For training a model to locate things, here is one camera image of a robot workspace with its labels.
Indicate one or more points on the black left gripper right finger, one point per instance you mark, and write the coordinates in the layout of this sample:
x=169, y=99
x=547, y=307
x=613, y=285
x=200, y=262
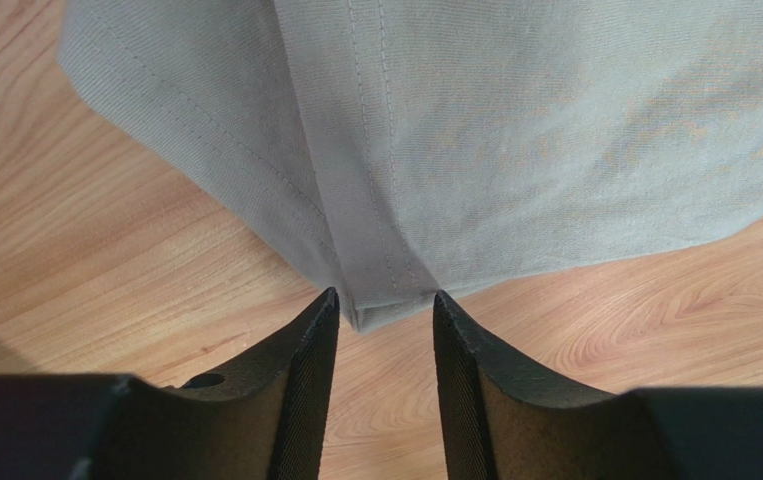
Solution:
x=504, y=415

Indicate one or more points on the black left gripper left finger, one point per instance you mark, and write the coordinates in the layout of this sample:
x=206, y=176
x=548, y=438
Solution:
x=260, y=415

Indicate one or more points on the beige t-shirt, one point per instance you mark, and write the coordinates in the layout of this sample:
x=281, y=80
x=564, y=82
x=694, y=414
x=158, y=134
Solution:
x=392, y=149

